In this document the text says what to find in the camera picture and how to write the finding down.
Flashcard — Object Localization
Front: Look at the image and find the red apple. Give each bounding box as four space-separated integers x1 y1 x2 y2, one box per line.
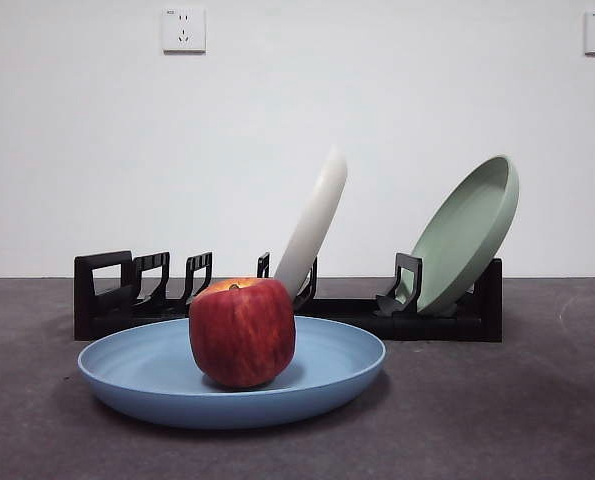
188 277 297 389

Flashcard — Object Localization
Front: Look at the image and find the blue plate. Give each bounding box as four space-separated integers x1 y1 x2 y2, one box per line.
77 314 387 430

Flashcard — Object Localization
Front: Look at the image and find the beige plate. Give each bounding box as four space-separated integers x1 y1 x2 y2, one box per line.
272 147 349 304

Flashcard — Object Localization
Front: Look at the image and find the green plate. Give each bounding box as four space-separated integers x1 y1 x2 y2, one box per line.
407 154 521 316

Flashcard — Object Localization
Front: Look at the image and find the black plate rack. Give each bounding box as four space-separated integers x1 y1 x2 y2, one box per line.
74 249 504 344

